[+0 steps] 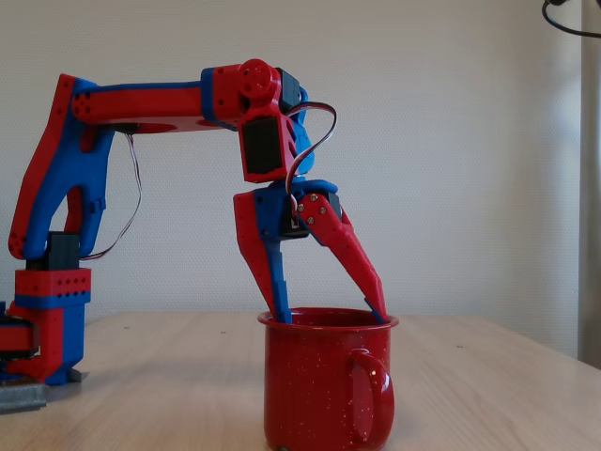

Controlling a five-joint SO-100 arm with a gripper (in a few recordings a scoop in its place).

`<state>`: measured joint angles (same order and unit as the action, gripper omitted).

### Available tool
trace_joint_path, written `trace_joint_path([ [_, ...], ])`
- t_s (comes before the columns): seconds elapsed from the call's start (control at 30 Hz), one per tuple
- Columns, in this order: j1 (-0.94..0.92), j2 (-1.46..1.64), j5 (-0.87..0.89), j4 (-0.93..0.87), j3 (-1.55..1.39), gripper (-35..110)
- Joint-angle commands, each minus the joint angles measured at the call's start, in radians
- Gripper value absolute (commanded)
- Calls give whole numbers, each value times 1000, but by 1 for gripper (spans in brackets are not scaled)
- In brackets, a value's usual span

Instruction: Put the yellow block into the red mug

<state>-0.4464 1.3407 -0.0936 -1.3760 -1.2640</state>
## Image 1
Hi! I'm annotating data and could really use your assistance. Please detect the red enamel mug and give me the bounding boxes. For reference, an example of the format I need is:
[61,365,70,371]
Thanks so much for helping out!
[256,306,400,451]

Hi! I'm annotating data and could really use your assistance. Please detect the grey metal table clamp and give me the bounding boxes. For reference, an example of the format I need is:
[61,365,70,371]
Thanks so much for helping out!
[0,382,48,415]

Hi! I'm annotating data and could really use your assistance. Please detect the red white black servo wire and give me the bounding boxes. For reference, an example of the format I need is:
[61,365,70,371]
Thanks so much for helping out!
[284,101,339,222]

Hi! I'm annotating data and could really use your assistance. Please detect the thin arm servo wire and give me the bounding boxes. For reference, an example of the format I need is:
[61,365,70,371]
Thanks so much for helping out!
[79,132,145,262]

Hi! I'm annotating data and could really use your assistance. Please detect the grey vertical post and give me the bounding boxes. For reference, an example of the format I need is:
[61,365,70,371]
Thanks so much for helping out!
[578,0,601,372]

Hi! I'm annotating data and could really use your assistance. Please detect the black hanging cable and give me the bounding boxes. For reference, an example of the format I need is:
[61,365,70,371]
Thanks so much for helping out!
[541,0,601,39]

